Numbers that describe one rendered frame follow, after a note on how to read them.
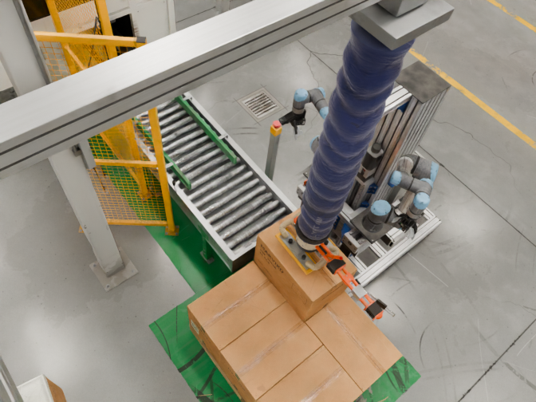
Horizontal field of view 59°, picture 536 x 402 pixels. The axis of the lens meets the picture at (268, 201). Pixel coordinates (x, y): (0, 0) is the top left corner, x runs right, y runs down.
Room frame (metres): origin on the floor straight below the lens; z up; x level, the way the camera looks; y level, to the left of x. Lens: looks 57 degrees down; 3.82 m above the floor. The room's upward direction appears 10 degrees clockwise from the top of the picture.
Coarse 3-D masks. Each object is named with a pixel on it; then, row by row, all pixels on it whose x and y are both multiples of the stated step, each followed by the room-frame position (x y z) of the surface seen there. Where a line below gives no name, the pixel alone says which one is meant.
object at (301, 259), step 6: (276, 234) 1.53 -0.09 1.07; (282, 240) 1.50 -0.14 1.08; (288, 240) 1.50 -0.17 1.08; (294, 240) 1.51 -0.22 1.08; (288, 246) 1.46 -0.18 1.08; (288, 252) 1.43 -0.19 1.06; (306, 252) 1.44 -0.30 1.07; (294, 258) 1.38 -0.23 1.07; (300, 258) 1.39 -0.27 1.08; (306, 258) 1.39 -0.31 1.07; (312, 258) 1.40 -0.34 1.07; (300, 264) 1.35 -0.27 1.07; (306, 270) 1.31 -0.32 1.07; (312, 270) 1.32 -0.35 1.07
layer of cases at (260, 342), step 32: (224, 288) 1.32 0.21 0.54; (256, 288) 1.36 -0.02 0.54; (192, 320) 1.10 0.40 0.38; (224, 320) 1.08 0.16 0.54; (256, 320) 1.12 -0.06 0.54; (288, 320) 1.16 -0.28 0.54; (320, 320) 1.20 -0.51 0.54; (352, 320) 1.24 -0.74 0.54; (224, 352) 0.87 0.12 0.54; (256, 352) 0.90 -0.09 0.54; (288, 352) 0.94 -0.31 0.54; (320, 352) 0.97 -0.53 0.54; (352, 352) 1.01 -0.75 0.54; (384, 352) 1.05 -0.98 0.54; (256, 384) 0.69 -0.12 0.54; (288, 384) 0.72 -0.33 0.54; (320, 384) 0.76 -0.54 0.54; (352, 384) 0.79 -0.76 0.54
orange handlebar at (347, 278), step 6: (294, 222) 1.58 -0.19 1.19; (318, 246) 1.43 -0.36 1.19; (324, 246) 1.44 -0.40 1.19; (330, 252) 1.41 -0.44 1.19; (342, 270) 1.30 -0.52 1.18; (342, 276) 1.26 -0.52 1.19; (348, 276) 1.26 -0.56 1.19; (348, 282) 1.22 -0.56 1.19; (354, 282) 1.23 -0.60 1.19; (366, 294) 1.17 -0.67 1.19; (360, 300) 1.13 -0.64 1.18; (378, 318) 1.03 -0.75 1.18
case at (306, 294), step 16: (272, 240) 1.56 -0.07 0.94; (256, 256) 1.57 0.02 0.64; (272, 256) 1.46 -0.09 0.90; (288, 256) 1.46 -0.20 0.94; (272, 272) 1.43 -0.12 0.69; (288, 272) 1.34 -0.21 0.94; (320, 272) 1.38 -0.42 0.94; (352, 272) 1.42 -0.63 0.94; (288, 288) 1.31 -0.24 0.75; (304, 288) 1.25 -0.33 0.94; (320, 288) 1.26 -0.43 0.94; (336, 288) 1.32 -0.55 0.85; (304, 304) 1.20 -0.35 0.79; (320, 304) 1.24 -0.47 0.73; (304, 320) 1.16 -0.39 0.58
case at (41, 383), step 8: (40, 376) 0.45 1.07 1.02; (24, 384) 0.39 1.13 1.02; (32, 384) 0.40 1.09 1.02; (40, 384) 0.41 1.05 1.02; (48, 384) 0.42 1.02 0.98; (56, 384) 0.46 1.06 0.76; (24, 392) 0.36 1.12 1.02; (32, 392) 0.36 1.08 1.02; (40, 392) 0.37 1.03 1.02; (48, 392) 0.37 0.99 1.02; (56, 392) 0.41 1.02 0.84; (24, 400) 0.32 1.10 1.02; (32, 400) 0.32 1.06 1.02; (40, 400) 0.33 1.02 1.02; (48, 400) 0.34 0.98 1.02; (56, 400) 0.36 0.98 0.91; (64, 400) 0.39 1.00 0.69
